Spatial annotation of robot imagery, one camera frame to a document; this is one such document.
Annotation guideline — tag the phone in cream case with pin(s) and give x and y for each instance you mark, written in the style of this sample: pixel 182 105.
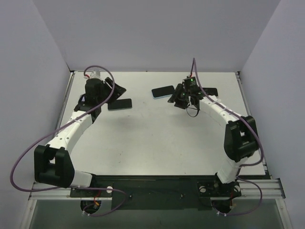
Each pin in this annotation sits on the phone in cream case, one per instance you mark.
pixel 211 91

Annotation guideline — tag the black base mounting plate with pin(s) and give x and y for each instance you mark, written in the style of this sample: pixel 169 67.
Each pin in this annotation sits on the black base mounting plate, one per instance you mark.
pixel 160 192

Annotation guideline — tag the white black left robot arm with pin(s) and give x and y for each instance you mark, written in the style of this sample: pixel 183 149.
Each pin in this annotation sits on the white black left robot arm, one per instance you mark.
pixel 52 162

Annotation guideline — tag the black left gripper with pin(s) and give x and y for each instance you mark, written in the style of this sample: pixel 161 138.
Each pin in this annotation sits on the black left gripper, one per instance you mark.
pixel 110 88

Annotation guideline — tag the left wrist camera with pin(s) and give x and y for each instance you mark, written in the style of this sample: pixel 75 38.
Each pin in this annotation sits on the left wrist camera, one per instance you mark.
pixel 95 75

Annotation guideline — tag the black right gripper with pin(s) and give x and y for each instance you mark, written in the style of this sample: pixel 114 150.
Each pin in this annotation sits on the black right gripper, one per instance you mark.
pixel 178 96

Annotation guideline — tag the black smartphone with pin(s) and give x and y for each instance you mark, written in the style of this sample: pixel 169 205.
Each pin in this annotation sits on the black smartphone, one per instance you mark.
pixel 120 104

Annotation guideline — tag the phone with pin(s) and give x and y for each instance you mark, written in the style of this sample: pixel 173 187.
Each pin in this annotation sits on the phone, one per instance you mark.
pixel 211 91
pixel 162 92

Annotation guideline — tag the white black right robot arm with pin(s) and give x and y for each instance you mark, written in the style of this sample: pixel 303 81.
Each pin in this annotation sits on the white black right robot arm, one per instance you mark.
pixel 239 140

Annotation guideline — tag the aluminium table edge rail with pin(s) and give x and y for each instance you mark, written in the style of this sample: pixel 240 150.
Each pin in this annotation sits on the aluminium table edge rail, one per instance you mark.
pixel 271 189

